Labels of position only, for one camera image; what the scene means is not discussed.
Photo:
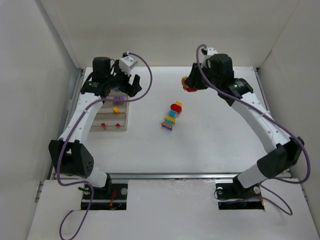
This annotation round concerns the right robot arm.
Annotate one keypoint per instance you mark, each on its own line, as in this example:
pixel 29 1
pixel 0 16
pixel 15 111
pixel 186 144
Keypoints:
pixel 282 149

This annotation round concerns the clear bin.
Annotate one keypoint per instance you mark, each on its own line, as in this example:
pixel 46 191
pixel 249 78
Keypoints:
pixel 108 106
pixel 110 119
pixel 117 95
pixel 122 89

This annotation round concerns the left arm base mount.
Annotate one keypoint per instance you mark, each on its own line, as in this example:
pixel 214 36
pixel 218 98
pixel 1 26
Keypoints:
pixel 114 199

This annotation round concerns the purple tan lego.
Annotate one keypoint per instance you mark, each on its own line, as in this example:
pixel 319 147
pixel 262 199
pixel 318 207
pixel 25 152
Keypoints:
pixel 166 125

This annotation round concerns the purple lego block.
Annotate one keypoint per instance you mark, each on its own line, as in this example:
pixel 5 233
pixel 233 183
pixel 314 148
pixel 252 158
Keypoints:
pixel 118 100

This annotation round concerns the red rounded lego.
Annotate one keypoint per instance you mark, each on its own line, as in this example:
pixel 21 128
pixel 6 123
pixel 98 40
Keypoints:
pixel 177 108

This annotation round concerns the aluminium rail front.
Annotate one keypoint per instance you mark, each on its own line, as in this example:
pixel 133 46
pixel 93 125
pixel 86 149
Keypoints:
pixel 171 176

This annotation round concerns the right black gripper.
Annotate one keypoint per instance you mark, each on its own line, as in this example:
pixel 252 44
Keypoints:
pixel 194 78

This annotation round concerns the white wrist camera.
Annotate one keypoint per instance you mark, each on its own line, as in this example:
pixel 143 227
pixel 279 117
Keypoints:
pixel 207 52
pixel 126 64

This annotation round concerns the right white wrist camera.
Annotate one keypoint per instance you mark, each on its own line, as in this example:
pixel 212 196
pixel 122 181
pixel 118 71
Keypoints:
pixel 207 52

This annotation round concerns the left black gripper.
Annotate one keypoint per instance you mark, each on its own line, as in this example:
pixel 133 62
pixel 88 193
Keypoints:
pixel 125 81

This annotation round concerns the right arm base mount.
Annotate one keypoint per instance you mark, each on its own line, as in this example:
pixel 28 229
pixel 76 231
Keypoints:
pixel 232 197

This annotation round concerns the yellow orange lego block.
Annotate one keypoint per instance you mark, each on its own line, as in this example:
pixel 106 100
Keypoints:
pixel 116 110

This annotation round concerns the yellow lego plate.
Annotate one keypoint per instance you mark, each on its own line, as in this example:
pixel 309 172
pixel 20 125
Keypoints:
pixel 170 120

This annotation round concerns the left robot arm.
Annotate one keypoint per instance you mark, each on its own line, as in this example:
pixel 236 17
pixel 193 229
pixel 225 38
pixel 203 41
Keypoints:
pixel 68 153

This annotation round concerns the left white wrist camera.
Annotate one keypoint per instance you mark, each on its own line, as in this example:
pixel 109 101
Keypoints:
pixel 126 64

